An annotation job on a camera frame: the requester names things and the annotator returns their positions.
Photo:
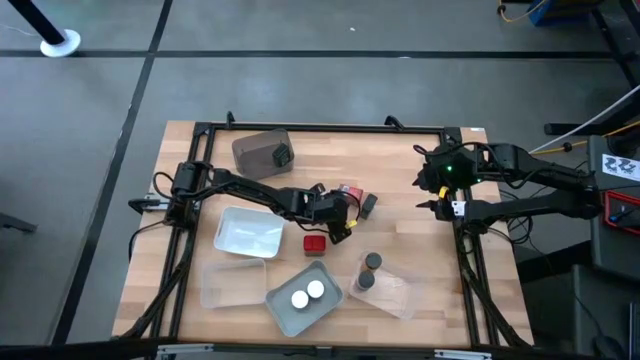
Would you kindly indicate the dark rectangular spice tin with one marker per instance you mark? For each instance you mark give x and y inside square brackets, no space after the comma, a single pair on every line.
[282,155]
[369,206]

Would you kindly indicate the black aluminium table frame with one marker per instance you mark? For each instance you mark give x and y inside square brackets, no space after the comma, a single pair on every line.
[325,128]

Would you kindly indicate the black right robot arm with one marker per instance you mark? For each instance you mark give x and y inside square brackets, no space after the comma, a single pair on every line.
[540,167]

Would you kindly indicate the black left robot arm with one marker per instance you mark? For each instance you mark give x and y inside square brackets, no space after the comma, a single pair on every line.
[250,189]

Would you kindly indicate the grey plastic bin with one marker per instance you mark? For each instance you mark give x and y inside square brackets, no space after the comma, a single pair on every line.
[320,312]

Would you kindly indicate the black computer mouse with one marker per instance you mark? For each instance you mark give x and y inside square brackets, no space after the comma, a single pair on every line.
[607,347]

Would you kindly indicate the black pole with white base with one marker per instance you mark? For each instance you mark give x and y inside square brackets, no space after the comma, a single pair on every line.
[60,44]

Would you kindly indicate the white plastic bin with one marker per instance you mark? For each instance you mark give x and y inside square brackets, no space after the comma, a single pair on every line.
[247,232]

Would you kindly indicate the black side bracket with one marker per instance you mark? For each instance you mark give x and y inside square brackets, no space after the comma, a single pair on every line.
[145,205]

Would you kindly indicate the black lid jar orange label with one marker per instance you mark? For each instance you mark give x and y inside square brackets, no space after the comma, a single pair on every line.
[373,261]

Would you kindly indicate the black equipment cart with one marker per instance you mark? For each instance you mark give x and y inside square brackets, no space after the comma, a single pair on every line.
[620,260]

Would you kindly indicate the blue box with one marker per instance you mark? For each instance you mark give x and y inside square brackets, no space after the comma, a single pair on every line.
[560,12]

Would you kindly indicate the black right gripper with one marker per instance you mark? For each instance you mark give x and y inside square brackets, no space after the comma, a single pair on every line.
[450,167]

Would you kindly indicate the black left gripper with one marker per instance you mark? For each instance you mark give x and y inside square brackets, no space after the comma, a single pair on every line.
[332,210]

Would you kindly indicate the red box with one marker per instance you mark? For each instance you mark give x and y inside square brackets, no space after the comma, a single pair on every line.
[607,210]

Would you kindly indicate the black lid jar purple label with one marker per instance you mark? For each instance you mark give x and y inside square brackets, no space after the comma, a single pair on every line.
[366,280]

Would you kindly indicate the black frame clamp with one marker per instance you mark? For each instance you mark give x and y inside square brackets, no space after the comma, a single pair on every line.
[230,120]
[395,121]

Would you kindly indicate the black furniture foot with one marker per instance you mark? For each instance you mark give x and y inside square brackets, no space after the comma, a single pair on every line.
[15,222]

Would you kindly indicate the black crossbar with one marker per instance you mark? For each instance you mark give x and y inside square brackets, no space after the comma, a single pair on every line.
[75,350]

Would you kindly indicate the white printed sticker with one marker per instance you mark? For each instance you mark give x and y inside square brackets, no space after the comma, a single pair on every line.
[620,167]

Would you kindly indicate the black furniture beam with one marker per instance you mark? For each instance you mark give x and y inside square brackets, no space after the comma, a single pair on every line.
[620,40]

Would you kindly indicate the smoky brown translucent bin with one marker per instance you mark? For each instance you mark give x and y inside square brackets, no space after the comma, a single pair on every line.
[255,155]

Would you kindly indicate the clear plastic bin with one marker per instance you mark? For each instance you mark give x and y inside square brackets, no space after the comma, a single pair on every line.
[390,295]
[232,285]

